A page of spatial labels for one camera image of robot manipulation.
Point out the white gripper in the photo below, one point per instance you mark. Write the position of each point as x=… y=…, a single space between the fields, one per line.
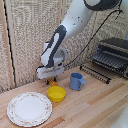
x=50 y=71

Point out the white black Franka robot arm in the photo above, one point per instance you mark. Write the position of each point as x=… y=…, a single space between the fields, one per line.
x=73 y=26

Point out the open toaster oven door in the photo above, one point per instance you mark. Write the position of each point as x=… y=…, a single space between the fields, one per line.
x=95 y=72

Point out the yellow plastic bowl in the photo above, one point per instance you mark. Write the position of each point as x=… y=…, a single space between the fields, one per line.
x=56 y=94

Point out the blue plastic mug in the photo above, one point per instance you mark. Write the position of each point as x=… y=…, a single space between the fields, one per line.
x=76 y=81

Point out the white floral-rim plate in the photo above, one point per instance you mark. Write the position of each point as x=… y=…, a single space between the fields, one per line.
x=29 y=109

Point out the black dish rack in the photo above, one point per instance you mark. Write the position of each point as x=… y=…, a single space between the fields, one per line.
x=111 y=55

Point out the wide wooden screen post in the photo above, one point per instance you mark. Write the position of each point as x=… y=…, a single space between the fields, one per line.
x=6 y=43

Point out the narrow wooden screen post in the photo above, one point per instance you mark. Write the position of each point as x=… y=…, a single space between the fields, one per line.
x=58 y=13

